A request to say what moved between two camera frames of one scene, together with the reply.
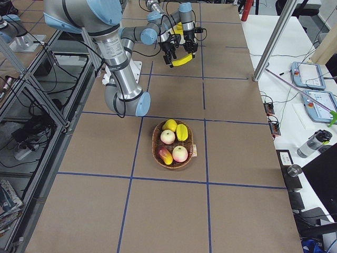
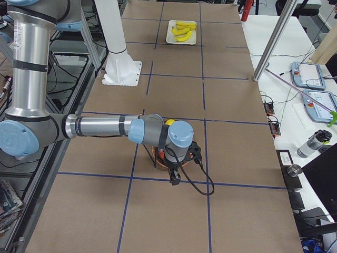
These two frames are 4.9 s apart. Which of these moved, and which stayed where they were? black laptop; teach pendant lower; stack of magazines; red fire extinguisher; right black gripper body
Moved: right black gripper body
Stayed: stack of magazines; black laptop; teach pendant lower; red fire extinguisher
